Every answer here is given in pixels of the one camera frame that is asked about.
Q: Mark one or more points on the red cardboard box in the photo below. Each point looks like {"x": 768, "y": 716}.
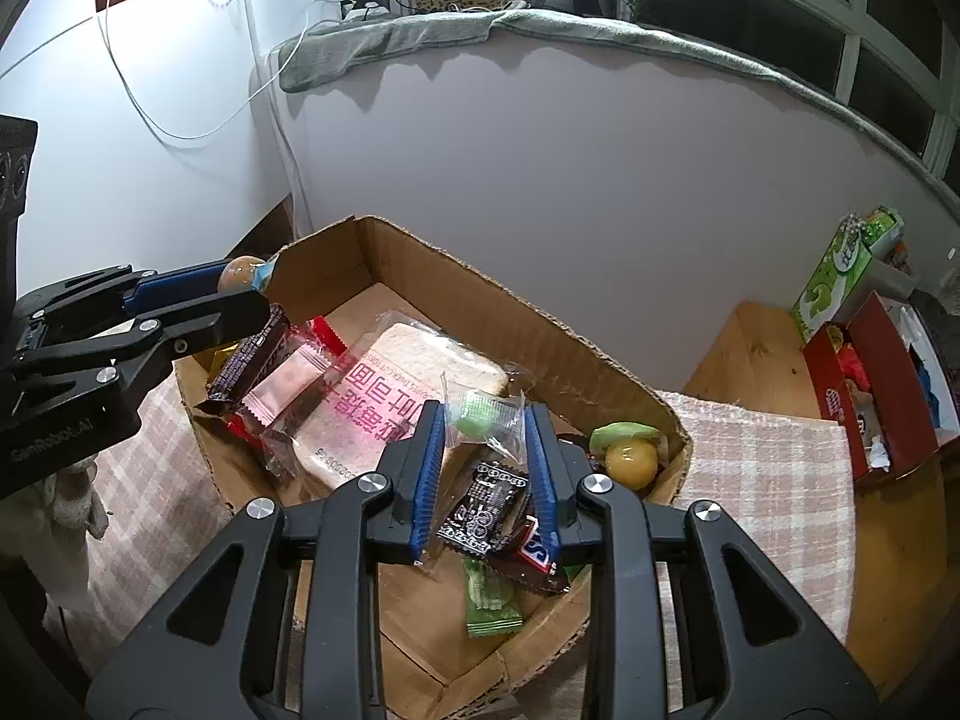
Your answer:
{"x": 877, "y": 360}

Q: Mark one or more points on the yellow ball candy green wrapper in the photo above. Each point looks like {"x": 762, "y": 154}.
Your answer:
{"x": 630, "y": 461}

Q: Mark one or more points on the sliced bread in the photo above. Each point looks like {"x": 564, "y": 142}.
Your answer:
{"x": 360, "y": 405}

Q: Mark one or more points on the wooden table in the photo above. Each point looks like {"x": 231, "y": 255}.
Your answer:
{"x": 892, "y": 555}

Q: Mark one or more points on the white window frame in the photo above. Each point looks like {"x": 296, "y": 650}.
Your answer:
{"x": 847, "y": 60}

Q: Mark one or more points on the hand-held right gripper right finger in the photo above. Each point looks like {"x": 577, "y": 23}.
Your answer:
{"x": 541, "y": 465}

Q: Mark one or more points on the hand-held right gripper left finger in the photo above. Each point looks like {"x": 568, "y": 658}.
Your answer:
{"x": 424, "y": 480}

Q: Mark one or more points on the green tissue box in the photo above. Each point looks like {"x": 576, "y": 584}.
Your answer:
{"x": 832, "y": 277}

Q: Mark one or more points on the brown cake packet red ends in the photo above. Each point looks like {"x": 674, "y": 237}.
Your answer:
{"x": 324, "y": 331}

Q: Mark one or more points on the pink checkered tablecloth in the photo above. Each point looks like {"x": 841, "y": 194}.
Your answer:
{"x": 757, "y": 480}

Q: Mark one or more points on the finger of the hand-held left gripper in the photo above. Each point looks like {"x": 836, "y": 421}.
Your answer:
{"x": 210, "y": 319}
{"x": 187, "y": 281}

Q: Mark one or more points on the black patterned snack packet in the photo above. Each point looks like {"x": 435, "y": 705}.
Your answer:
{"x": 484, "y": 506}

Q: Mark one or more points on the green snack packet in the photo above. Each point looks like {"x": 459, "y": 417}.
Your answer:
{"x": 491, "y": 604}

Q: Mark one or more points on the person's left hand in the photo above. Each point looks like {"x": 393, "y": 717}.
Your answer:
{"x": 75, "y": 499}

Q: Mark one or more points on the brown ball candy blue wrapper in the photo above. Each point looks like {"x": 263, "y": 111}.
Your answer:
{"x": 238, "y": 274}

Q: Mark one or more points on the grey blanket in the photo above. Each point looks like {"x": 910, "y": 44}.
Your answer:
{"x": 375, "y": 41}

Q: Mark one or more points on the brown chocolate bar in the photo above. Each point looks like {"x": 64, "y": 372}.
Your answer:
{"x": 244, "y": 367}
{"x": 536, "y": 551}

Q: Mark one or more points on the white power strip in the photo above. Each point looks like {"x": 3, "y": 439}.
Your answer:
{"x": 366, "y": 12}

